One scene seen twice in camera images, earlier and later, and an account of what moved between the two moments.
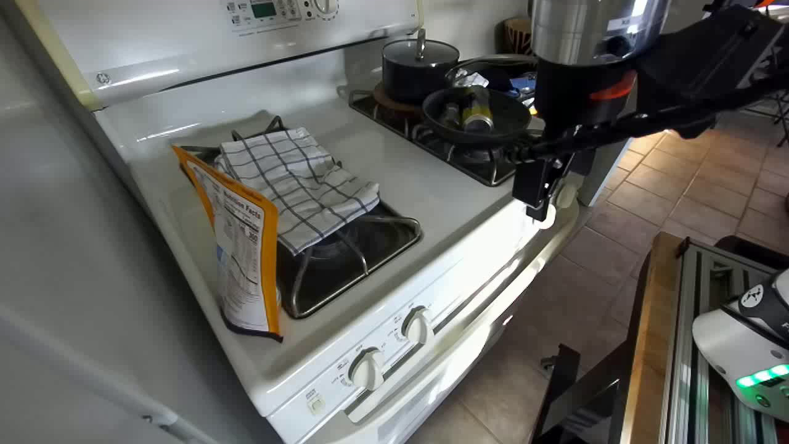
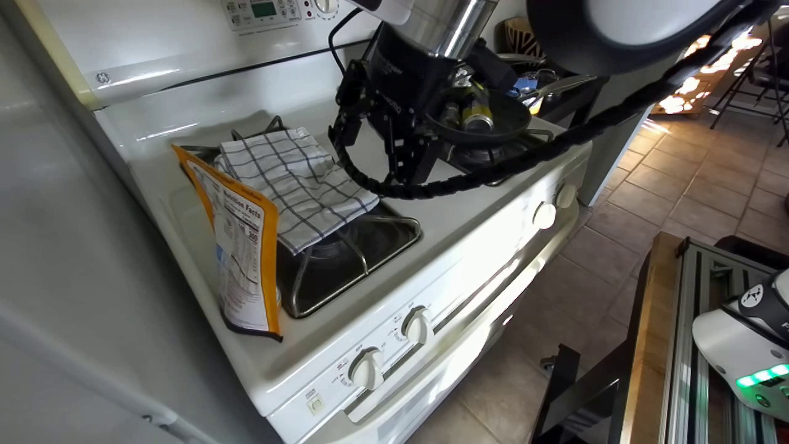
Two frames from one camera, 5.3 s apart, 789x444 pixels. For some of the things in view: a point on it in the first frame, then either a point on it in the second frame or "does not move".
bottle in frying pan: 476,113 does not move
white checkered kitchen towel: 306,192 does not move
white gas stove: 355,248 does not move
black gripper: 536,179 -> 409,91
